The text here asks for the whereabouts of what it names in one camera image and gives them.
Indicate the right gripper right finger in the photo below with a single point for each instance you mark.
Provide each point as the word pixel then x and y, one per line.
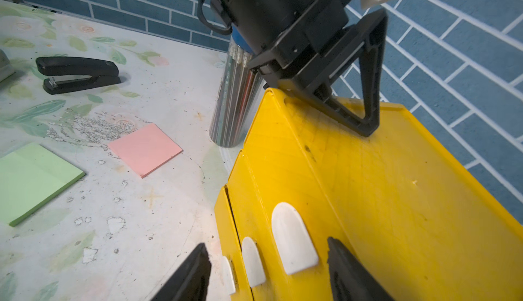
pixel 349 280

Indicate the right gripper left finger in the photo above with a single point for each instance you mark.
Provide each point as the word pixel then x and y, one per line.
pixel 190 281

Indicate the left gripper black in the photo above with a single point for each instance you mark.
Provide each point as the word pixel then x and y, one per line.
pixel 302 47

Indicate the yellow drawer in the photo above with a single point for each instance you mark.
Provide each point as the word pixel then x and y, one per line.
pixel 281 198
pixel 233 243

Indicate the yellow drawer cabinet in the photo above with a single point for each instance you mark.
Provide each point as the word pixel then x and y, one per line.
pixel 420 223

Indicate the pink sticky pad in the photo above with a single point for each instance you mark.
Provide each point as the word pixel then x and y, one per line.
pixel 145 149

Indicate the green sticky pad left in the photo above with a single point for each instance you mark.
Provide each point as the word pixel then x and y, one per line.
pixel 30 177

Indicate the pen tube blue lid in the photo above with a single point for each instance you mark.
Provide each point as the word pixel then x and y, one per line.
pixel 238 89

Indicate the black stapler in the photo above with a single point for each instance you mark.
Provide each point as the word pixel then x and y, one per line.
pixel 66 74

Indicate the grey green case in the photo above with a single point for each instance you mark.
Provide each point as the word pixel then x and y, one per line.
pixel 6 68

